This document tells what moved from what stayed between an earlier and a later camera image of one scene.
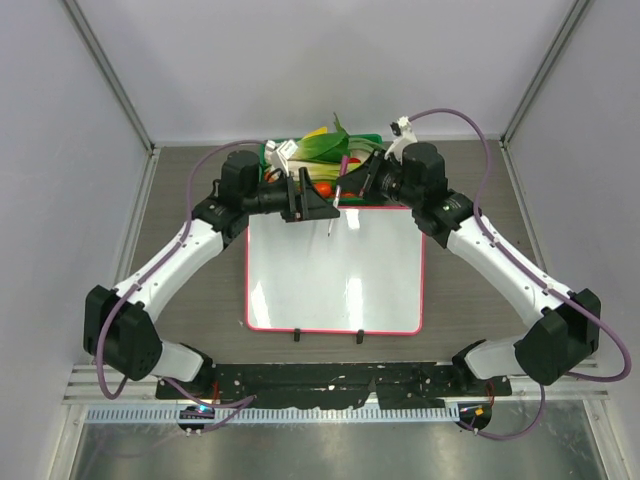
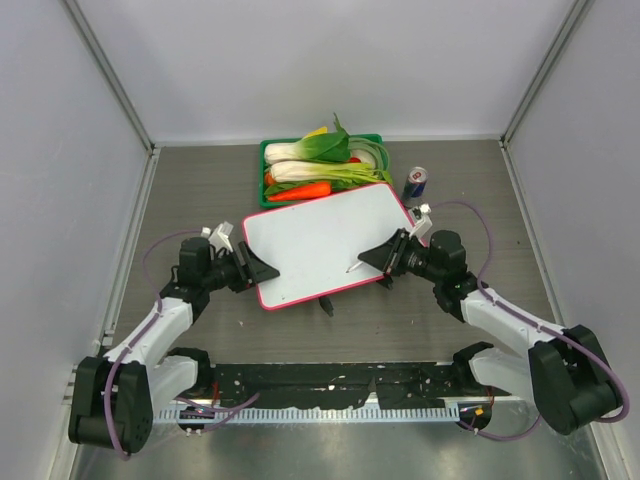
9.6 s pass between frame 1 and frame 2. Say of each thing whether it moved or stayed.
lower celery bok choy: stayed
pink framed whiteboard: moved
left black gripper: moved
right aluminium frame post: stayed
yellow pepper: stayed
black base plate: stayed
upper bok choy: stayed
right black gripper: moved
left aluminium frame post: stayed
